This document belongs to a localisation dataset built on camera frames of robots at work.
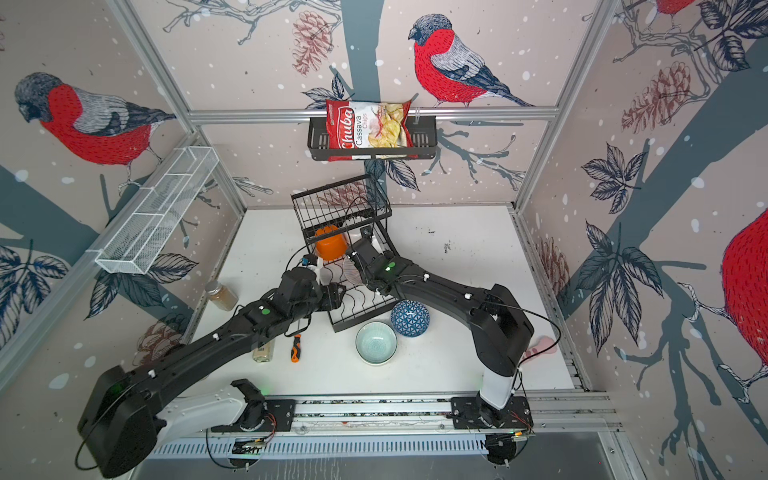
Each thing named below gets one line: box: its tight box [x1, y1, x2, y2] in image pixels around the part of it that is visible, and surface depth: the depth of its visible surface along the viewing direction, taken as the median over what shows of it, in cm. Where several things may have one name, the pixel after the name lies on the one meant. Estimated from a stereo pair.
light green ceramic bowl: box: [355, 321, 398, 366], surface depth 83 cm
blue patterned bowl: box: [390, 299, 430, 338], surface depth 90 cm
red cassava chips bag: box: [326, 99, 419, 162], surface depth 89 cm
